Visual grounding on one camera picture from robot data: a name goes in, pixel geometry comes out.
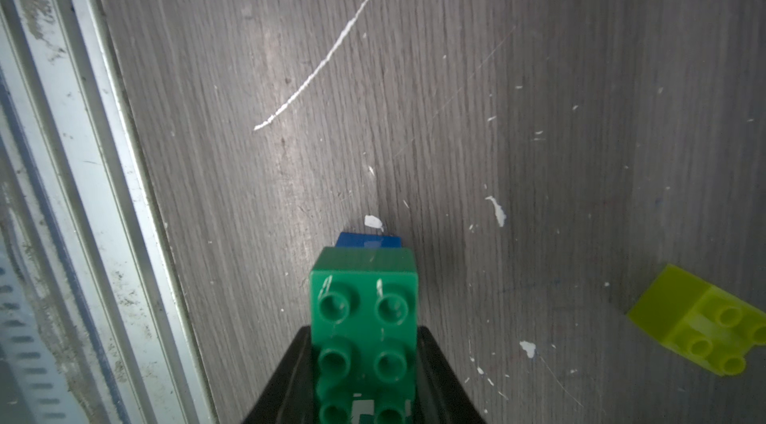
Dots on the green lego brick long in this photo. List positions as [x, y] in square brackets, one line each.
[364, 320]

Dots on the blue lego brick small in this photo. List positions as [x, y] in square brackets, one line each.
[352, 240]

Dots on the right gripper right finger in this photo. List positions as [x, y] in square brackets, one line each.
[440, 395]

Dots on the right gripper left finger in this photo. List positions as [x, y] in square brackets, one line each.
[289, 394]

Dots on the lime lego brick small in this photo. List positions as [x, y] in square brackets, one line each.
[699, 321]

